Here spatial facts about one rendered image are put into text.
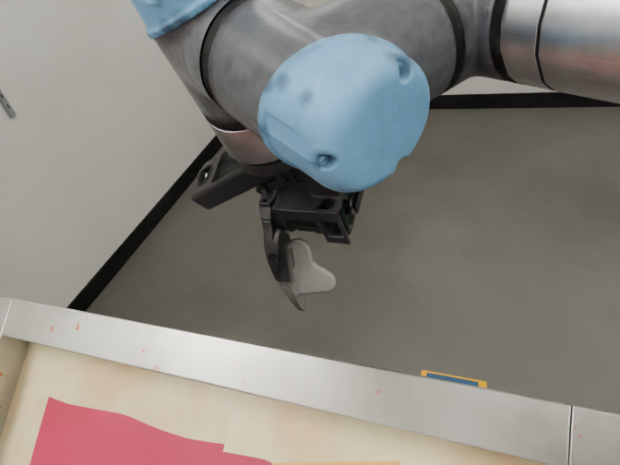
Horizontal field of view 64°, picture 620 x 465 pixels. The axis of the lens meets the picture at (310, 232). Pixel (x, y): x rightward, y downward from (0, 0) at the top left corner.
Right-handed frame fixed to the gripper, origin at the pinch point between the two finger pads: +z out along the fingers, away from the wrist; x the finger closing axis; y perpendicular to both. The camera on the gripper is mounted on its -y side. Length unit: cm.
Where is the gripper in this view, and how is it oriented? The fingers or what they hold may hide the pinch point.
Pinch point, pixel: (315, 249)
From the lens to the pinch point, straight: 57.4
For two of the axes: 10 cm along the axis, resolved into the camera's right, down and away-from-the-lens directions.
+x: 2.6, -8.5, 4.5
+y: 9.2, 0.8, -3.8
